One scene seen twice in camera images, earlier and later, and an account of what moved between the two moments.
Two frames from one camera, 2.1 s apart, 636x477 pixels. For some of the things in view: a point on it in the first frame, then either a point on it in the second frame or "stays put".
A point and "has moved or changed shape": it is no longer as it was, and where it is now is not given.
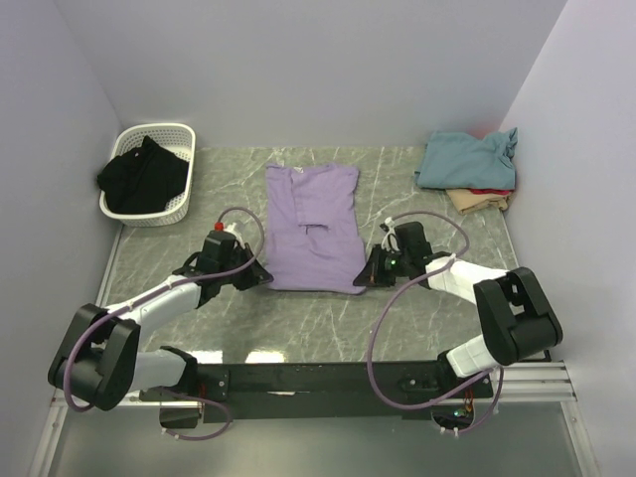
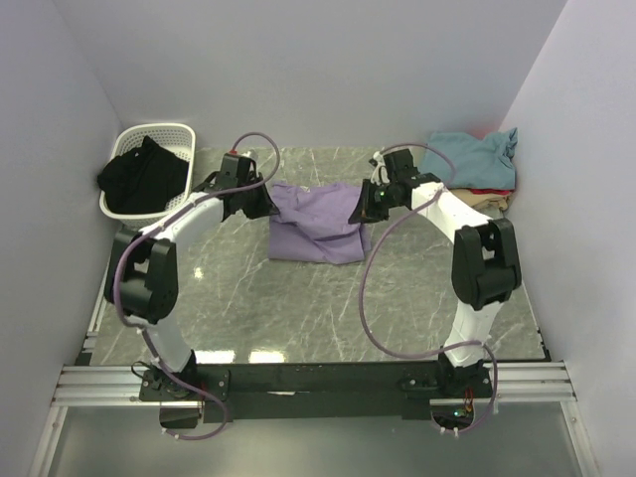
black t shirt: (142, 179) stays put
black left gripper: (257, 274) to (265, 208)
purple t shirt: (313, 239) has moved or changed shape
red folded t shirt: (491, 191) stays put
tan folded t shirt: (466, 201) stays put
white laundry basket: (180, 138) stays put
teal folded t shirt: (454, 160) stays put
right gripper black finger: (370, 275) to (365, 206)
